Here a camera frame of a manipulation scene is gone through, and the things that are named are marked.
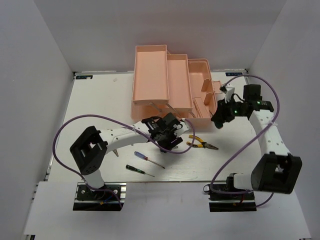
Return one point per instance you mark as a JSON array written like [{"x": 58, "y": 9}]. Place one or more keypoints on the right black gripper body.
[{"x": 230, "y": 110}]

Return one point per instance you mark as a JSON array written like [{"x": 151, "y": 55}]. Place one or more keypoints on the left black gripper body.
[{"x": 165, "y": 143}]

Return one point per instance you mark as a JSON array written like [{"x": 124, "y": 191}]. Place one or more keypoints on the pink plastic toolbox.
[{"x": 173, "y": 83}]

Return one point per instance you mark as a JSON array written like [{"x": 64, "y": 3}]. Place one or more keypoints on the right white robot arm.
[{"x": 277, "y": 170}]

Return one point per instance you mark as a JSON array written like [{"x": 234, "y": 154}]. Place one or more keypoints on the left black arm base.
[{"x": 100, "y": 201}]

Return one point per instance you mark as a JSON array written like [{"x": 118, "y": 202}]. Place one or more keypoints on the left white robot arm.
[{"x": 92, "y": 145}]

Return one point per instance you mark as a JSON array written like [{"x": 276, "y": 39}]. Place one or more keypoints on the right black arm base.
[{"x": 227, "y": 199}]

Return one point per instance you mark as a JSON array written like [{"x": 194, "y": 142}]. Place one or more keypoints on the yellow pliers right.
[{"x": 201, "y": 143}]

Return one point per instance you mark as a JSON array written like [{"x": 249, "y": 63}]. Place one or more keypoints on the yellow pliers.
[
  {"x": 201, "y": 143},
  {"x": 116, "y": 152}
]

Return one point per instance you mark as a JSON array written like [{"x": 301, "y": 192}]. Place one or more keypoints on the black precision screwdriver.
[{"x": 136, "y": 170}]

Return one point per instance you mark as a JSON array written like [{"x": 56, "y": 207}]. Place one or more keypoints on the yellow pliers left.
[{"x": 116, "y": 152}]

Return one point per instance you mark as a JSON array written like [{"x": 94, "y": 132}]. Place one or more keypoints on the left blue table label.
[{"x": 83, "y": 77}]

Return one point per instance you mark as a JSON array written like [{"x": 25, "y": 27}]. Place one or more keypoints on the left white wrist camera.
[{"x": 182, "y": 127}]

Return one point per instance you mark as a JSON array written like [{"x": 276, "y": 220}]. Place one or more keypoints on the blue handled screwdriver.
[{"x": 143, "y": 157}]

